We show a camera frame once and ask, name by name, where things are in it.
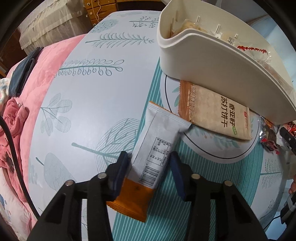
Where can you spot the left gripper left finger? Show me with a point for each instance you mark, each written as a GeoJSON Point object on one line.
{"type": "Point", "coordinates": [104, 187]}

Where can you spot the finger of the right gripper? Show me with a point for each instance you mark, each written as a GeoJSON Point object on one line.
{"type": "Point", "coordinates": [289, 138]}

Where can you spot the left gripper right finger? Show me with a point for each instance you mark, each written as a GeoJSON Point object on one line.
{"type": "Point", "coordinates": [191, 187]}

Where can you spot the red white snack bag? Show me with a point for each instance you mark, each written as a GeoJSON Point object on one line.
{"type": "Point", "coordinates": [289, 127]}

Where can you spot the pink crumpled garment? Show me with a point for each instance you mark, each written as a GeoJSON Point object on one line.
{"type": "Point", "coordinates": [15, 116]}

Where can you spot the white plastic organizer bin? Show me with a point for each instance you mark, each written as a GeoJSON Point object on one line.
{"type": "Point", "coordinates": [212, 60]}

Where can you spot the beige soda cracker pack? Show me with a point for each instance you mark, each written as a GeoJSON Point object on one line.
{"type": "Point", "coordinates": [214, 112]}

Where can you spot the nut snack clear pack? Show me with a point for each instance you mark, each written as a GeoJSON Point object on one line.
{"type": "Point", "coordinates": [260, 55]}

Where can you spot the lace covered furniture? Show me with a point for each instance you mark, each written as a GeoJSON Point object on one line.
{"type": "Point", "coordinates": [51, 22]}

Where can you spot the puffed rice cake pack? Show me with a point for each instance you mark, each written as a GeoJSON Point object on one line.
{"type": "Point", "coordinates": [187, 24]}

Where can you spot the dark blue folded garment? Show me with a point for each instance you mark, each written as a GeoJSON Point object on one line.
{"type": "Point", "coordinates": [22, 73]}

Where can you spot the pink quilt blanket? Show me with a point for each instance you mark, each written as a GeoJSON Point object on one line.
{"type": "Point", "coordinates": [14, 207]}

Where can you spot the orange white snack packet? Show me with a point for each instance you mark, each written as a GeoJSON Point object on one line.
{"type": "Point", "coordinates": [149, 159]}

